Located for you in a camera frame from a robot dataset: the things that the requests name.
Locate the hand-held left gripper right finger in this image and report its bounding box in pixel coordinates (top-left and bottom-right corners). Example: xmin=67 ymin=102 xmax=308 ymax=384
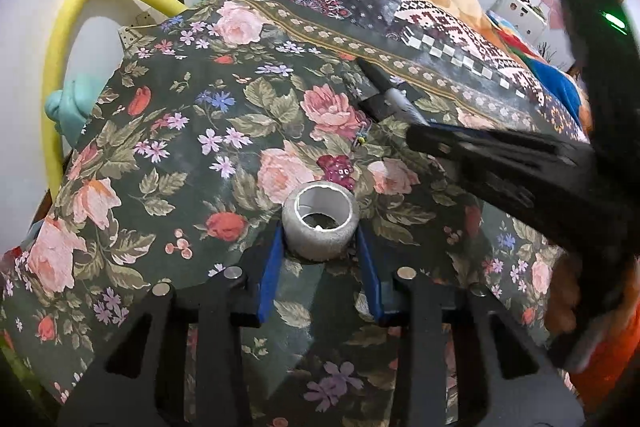
xmin=354 ymin=227 xmax=586 ymax=427

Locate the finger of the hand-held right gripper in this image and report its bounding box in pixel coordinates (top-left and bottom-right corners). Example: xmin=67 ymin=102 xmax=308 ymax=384
xmin=427 ymin=121 xmax=594 ymax=168
xmin=406 ymin=128 xmax=592 ymax=229

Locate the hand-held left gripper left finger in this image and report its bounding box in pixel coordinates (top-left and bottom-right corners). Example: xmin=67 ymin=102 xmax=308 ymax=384
xmin=57 ymin=224 xmax=288 ymax=427

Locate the grey tape roll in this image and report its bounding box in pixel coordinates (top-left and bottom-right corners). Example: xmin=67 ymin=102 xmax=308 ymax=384
xmin=281 ymin=180 xmax=360 ymax=264

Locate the person's right forearm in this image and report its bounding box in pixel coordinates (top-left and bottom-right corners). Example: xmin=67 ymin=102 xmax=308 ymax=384
xmin=570 ymin=317 xmax=640 ymax=410

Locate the person's right hand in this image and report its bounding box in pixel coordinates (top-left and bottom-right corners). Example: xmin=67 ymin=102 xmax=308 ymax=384
xmin=542 ymin=252 xmax=593 ymax=339

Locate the dark twig decoration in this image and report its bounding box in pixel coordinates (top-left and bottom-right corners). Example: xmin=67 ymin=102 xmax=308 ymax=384
xmin=537 ymin=41 xmax=559 ymax=68

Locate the white appliance box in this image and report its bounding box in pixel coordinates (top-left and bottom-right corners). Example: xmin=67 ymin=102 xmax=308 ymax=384
xmin=492 ymin=0 xmax=549 ymax=54

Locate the floral bedspread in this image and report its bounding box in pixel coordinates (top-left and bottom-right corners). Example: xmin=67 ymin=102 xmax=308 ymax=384
xmin=0 ymin=0 xmax=592 ymax=427

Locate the yellow foam tube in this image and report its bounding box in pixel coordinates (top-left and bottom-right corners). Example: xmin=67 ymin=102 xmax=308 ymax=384
xmin=42 ymin=0 xmax=189 ymax=198

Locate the white wall socket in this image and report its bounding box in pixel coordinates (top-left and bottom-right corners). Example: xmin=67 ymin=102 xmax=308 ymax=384
xmin=117 ymin=9 xmax=157 ymax=54

